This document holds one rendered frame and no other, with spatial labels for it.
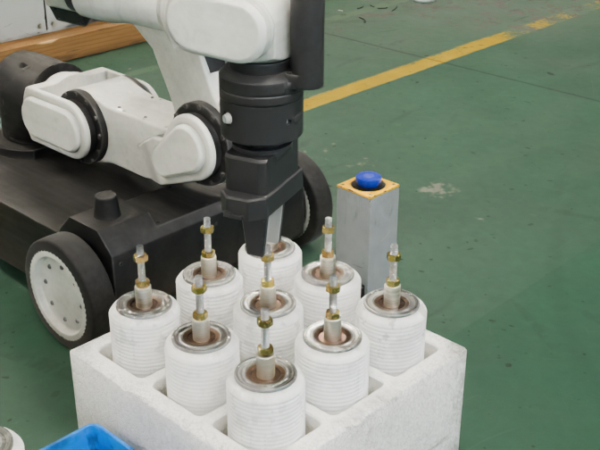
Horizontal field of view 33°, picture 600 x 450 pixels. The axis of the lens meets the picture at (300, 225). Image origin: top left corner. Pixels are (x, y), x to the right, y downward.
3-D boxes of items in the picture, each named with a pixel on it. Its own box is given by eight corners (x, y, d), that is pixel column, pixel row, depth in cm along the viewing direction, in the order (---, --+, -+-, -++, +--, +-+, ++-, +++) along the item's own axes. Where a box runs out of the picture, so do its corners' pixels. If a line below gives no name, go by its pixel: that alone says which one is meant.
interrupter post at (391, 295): (379, 307, 136) (380, 286, 135) (386, 299, 138) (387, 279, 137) (396, 312, 135) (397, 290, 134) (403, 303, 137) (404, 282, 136)
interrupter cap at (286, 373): (246, 354, 126) (245, 350, 125) (304, 364, 124) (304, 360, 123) (225, 388, 119) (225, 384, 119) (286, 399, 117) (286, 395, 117)
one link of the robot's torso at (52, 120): (23, 145, 199) (15, 80, 194) (106, 120, 212) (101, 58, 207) (85, 172, 187) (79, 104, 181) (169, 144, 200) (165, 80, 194)
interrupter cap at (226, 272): (235, 288, 141) (235, 284, 140) (180, 289, 140) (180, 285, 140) (236, 263, 147) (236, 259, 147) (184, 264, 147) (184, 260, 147)
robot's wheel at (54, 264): (30, 326, 179) (17, 224, 170) (54, 315, 182) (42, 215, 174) (98, 370, 167) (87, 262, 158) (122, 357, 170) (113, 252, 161)
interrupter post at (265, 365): (259, 370, 123) (259, 346, 121) (278, 372, 122) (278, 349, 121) (253, 380, 121) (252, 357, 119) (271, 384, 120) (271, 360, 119)
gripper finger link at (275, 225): (282, 245, 114) (281, 195, 112) (257, 239, 116) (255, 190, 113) (288, 239, 116) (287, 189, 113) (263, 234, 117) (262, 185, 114)
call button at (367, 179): (350, 187, 157) (350, 175, 156) (366, 179, 160) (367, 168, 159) (369, 195, 155) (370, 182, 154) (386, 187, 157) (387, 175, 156)
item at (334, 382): (308, 480, 131) (309, 363, 123) (285, 437, 139) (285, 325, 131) (377, 465, 134) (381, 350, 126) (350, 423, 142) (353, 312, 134)
